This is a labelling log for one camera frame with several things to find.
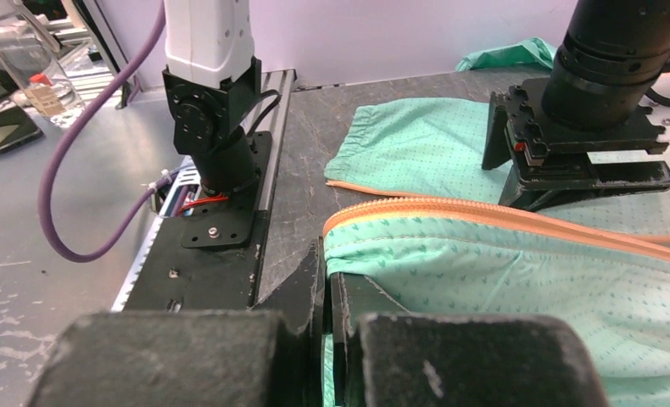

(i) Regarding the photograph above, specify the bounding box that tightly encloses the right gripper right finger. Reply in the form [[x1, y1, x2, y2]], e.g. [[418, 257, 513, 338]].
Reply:
[[329, 273, 607, 406]]

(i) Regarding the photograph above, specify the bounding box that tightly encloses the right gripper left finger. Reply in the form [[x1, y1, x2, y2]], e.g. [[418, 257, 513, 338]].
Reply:
[[28, 239, 325, 406]]

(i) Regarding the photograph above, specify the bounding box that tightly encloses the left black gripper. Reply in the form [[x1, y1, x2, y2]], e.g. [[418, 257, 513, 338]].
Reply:
[[481, 78, 670, 212]]

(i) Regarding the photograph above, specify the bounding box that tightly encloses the orange and mint hooded jacket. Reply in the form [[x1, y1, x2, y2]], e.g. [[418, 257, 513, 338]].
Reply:
[[321, 36, 670, 407]]

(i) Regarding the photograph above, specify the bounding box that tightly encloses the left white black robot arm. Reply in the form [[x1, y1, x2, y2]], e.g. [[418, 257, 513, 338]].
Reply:
[[160, 1, 670, 211]]

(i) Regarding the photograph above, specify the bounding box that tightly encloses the black smartphone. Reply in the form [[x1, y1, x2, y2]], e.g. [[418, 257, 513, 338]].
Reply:
[[0, 106, 43, 155]]

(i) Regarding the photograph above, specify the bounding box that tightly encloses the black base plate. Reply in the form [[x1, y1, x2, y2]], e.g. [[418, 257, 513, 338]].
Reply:
[[122, 131, 274, 313]]

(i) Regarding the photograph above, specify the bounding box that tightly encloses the white slotted cable duct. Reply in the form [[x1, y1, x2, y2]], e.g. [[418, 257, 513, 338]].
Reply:
[[110, 157, 200, 312]]

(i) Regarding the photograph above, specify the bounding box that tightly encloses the aluminium frame rail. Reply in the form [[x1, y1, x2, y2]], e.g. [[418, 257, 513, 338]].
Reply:
[[257, 69, 297, 211]]

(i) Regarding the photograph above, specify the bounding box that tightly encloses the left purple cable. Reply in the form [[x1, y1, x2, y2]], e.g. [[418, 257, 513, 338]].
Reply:
[[36, 0, 201, 264]]

